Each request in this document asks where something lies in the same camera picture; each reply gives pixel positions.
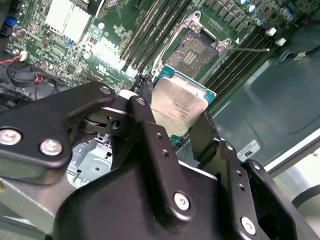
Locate thin metal locking lever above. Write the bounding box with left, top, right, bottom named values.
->
left=224, top=46, right=271, bottom=53

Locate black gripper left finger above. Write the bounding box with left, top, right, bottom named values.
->
left=0, top=74, right=197, bottom=227

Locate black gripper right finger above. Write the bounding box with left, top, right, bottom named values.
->
left=188, top=111, right=303, bottom=240

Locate silver CPU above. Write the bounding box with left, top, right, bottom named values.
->
left=151, top=64, right=218, bottom=139

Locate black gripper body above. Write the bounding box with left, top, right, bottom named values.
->
left=53, top=159, right=234, bottom=240

